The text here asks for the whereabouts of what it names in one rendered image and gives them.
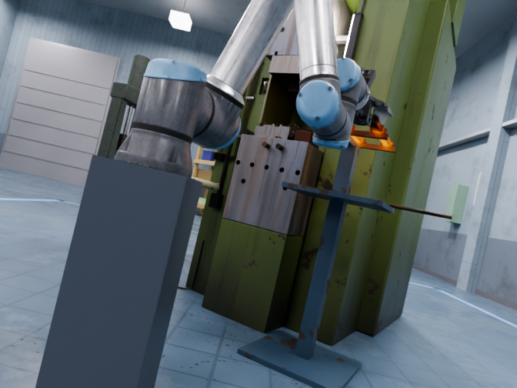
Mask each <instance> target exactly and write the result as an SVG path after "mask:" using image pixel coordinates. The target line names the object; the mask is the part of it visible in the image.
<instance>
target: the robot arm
mask: <svg viewBox="0 0 517 388"><path fill-rule="evenodd" d="M294 7H295V23H296V34H297V45H298V56H299V76H300V82H299V93H298V95H297V99H296V108H297V111H298V114H299V116H300V118H301V120H302V121H303V122H304V123H305V124H306V125H308V126H309V127H310V128H311V129H312V131H313V132H314V135H313V136H312V138H313V140H312V142H313V143H314V144H315V145H317V146H321V147H326V148H330V149H346V148H347V147H348V144H349V141H350V135H351V131H352V125H353V124H355V125H363V126H366V125H368V126H370V125H371V121H372V113H371V111H372V107H373V106H374V109H373V113H374V114H375V115H377V116H378V117H379V124H380V125H384V124H385V121H386V119H387V118H388V116H391V117H392V111H391V109H390V108H389V106H388V105H387V104H385V103H384V102H383V101H381V100H378V99H376V98H374V97H373V96H371V95H370V91H369V90H370V88H371V86H372V83H373V81H374V79H375V77H376V70H373V69H360V68H359V66H358V65H357V64H356V63H355V62H354V61H353V60H351V59H349V58H338V59H337V58H336V48H335V31H334V22H333V13H332V0H252V1H251V3H250V5H249V6H248V8H247V10H246V11H245V14H244V15H243V16H242V19H241V21H240V22H239V24H238V26H237V27H236V29H235V31H234V32H233V34H232V37H231V38H230V39H229V41H228V43H227V45H226V47H225V48H224V50H223V52H222V54H221V55H220V57H219V59H218V61H217V62H216V64H215V66H214V68H213V70H212V71H211V73H210V74H209V75H207V74H206V72H205V71H203V70H202V69H200V68H199V67H196V66H194V65H191V64H188V63H185V62H180V61H177V60H172V59H153V60H151V61H150V62H149V63H148V66H147V69H146V71H145V74H144V75H143V76H144V78H143V81H142V87H141V90H140V93H139V97H138V103H137V106H136V110H135V115H134V119H133V122H132V128H131V131H130V133H129V134H128V136H127V138H126V139H125V141H124V142H123V143H122V145H121V146H120V148H119V149H118V151H117V153H116V154H115V160H118V161H122V162H128V163H131V164H135V165H139V166H144V167H148V168H152V169H157V170H162V171H165V172H171V173H175V174H178V175H181V176H188V177H189V178H191V177H192V173H193V168H192V156H191V144H192V142H193V143H195V144H197V145H198V146H201V147H202V148H206V149H223V148H225V147H227V146H229V145H231V144H232V143H233V142H234V141H235V139H236V137H238V134H239V132H240V128H241V119H240V116H239V114H240V112H241V111H242V109H243V108H244V106H245V103H244V100H243V94H244V92H245V90H246V89H247V88H248V85H249V83H250V82H251V80H252V79H253V77H254V75H255V73H256V72H257V70H258V69H259V66H260V65H261V64H262V61H263V60H264V58H265V56H266V55H267V53H268V51H269V49H270V48H271V46H272V44H273V42H274V41H275V39H276V37H277V36H278V34H279V32H280V31H281V29H282V27H283V25H284V24H285V22H286V20H287V18H288V17H289V15H290V13H291V12H292V10H293V8H294Z"/></svg>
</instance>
